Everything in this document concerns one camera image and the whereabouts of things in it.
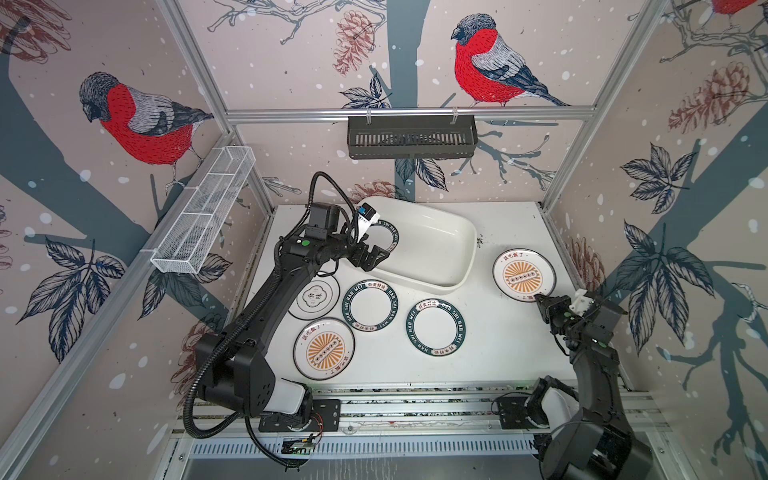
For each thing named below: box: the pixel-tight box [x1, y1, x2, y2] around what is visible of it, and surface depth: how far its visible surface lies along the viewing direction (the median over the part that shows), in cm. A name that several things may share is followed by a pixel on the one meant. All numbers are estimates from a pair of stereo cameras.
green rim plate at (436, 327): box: [406, 298, 467, 357], surface depth 90 cm
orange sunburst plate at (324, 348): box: [293, 317, 356, 381], surface depth 86 cm
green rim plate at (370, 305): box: [341, 279, 399, 332], surface depth 95 cm
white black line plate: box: [288, 275, 341, 321], surface depth 96 cm
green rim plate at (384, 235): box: [363, 220, 400, 253], surface depth 113 cm
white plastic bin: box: [368, 196, 477, 294], surface depth 109 cm
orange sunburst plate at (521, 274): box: [492, 248, 557, 303], surface depth 90 cm
